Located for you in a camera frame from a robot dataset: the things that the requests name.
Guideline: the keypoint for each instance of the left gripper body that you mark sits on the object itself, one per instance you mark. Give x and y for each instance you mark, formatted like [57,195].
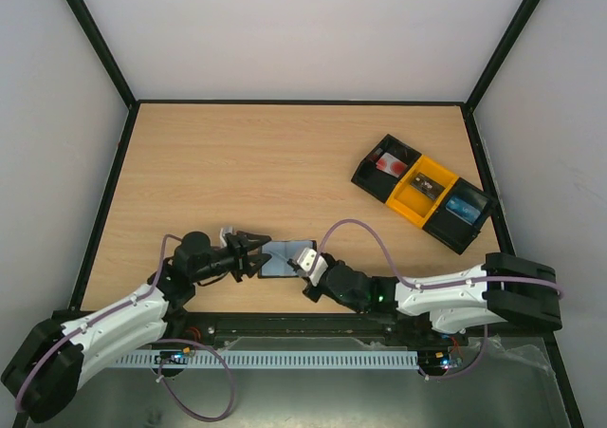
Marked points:
[240,254]

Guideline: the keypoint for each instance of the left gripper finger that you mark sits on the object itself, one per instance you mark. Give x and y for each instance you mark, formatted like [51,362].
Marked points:
[252,240]
[256,262]

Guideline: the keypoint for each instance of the black leather card holder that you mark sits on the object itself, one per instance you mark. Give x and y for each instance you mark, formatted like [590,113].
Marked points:
[280,253]

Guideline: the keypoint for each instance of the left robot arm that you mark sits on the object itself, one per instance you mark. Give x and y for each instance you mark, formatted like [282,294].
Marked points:
[55,360]

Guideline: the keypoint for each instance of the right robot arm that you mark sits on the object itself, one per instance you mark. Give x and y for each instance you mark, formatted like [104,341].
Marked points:
[504,289]

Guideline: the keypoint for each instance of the black bin with red card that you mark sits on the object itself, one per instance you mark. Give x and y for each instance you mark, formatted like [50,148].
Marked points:
[376,183]

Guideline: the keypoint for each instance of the red white card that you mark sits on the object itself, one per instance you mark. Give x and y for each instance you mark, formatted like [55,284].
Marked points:
[391,165]

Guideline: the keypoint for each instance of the black card in yellow bin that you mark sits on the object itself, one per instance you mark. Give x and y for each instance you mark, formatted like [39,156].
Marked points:
[427,186]

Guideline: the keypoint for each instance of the black bin with blue card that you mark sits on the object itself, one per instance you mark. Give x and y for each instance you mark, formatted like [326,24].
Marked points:
[449,229]

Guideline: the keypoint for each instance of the blue card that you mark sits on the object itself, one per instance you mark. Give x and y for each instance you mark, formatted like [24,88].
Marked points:
[462,209]

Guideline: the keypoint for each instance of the yellow bin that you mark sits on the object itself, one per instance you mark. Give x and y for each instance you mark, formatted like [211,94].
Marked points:
[419,192]

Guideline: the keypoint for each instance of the metal tray sheet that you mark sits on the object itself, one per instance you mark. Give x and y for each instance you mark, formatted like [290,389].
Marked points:
[508,388]

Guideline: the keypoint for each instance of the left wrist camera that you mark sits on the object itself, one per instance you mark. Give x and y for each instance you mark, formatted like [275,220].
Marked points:
[225,234]

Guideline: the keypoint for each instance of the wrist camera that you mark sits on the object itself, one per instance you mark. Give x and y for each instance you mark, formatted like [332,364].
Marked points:
[308,264]
[225,234]

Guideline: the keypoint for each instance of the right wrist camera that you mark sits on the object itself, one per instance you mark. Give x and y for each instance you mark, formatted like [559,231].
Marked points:
[308,264]

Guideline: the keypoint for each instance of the grey slotted cable duct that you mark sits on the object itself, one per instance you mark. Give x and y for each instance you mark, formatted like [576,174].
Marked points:
[374,360]

